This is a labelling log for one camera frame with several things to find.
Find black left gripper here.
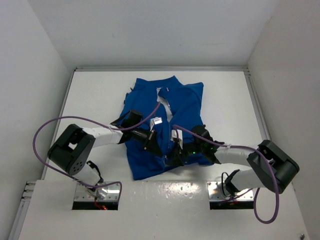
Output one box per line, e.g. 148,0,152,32
131,125,163,156

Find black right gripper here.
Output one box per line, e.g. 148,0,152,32
167,139,204,166

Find blue zip jacket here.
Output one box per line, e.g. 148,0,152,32
121,76,204,180

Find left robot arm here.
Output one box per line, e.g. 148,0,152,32
47,110,163,195

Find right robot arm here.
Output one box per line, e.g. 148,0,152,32
166,124,300,197

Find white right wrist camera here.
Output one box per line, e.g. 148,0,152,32
170,129,183,148

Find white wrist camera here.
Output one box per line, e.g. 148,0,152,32
170,129,183,148
149,117,163,131

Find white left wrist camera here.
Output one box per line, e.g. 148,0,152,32
149,117,163,131

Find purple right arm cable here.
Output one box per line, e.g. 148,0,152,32
172,124,280,224

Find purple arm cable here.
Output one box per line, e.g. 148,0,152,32
32,101,162,208
172,124,280,224

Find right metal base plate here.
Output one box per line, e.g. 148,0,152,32
207,181,254,203

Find metal base plate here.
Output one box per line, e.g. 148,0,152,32
74,182,121,202
207,181,254,203

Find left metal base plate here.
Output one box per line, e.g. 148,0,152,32
74,182,121,202

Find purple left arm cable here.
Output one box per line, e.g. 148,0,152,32
32,101,162,208

